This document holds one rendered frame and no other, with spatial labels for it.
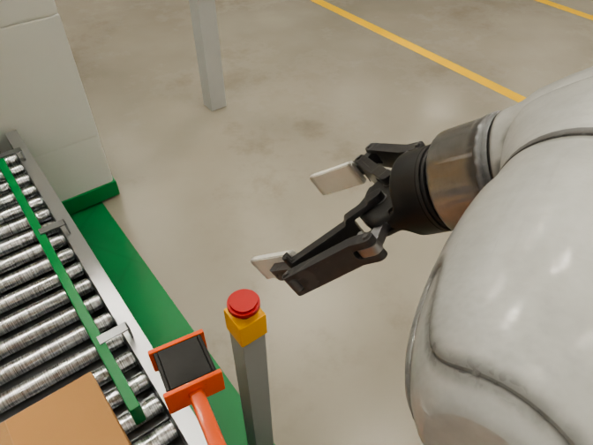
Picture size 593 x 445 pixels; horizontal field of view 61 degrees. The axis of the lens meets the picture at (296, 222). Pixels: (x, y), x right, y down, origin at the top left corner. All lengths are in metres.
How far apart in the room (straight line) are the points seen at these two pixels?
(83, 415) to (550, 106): 0.97
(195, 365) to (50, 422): 0.43
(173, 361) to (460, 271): 0.61
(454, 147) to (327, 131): 3.02
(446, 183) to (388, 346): 1.90
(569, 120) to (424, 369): 0.16
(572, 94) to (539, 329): 0.18
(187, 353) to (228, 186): 2.24
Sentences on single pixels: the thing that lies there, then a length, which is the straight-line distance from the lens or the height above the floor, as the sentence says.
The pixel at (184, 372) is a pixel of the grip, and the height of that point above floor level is 1.23.
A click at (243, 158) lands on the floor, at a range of 3.16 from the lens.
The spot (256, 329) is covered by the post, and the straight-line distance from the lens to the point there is 1.11.
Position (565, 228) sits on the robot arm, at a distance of 0.22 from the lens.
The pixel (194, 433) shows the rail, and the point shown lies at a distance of 1.42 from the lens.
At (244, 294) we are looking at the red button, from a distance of 1.07.
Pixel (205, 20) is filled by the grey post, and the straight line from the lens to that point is 3.38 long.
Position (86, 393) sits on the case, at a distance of 1.13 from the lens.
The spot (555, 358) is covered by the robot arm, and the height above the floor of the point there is 1.74.
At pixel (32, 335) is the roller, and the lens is 1.80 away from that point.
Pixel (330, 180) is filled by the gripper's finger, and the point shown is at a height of 1.51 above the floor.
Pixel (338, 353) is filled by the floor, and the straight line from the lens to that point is 2.21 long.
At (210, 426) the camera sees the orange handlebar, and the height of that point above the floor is 1.22.
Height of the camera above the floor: 1.88
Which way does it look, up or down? 44 degrees down
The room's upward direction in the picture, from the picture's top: straight up
